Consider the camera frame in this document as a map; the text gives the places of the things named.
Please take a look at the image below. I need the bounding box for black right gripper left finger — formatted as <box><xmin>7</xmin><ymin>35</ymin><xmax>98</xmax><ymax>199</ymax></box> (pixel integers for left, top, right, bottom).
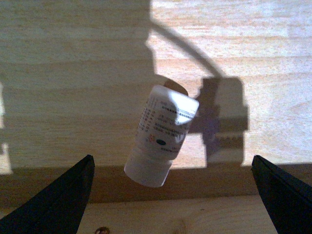
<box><xmin>0</xmin><ymin>155</ymin><xmax>95</xmax><ymax>234</ymax></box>

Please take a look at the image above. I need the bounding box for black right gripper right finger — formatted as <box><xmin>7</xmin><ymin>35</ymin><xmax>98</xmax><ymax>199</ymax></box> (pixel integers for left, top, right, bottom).
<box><xmin>252</xmin><ymin>155</ymin><xmax>312</xmax><ymax>234</ymax></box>

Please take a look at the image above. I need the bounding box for wooden drawer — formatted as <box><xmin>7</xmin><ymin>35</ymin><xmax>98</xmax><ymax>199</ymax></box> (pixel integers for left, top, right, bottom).
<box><xmin>0</xmin><ymin>0</ymin><xmax>312</xmax><ymax>234</ymax></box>

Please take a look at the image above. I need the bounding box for white medicine bottle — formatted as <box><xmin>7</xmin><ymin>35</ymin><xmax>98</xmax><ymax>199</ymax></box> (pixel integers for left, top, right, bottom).
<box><xmin>124</xmin><ymin>85</ymin><xmax>199</xmax><ymax>188</ymax></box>

